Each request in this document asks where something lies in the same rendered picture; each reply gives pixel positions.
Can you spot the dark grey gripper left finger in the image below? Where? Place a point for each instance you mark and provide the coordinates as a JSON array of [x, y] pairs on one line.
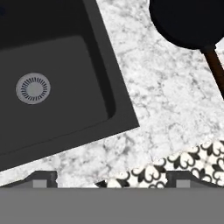
[[43, 178]]

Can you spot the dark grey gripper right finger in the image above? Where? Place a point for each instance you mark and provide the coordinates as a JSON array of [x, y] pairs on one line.
[[180, 178]]

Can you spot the grey sink drain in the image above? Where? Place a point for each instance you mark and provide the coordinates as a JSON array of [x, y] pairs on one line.
[[33, 88]]

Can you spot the black kitchen sink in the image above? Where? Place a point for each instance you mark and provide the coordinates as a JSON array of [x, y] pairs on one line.
[[58, 73]]

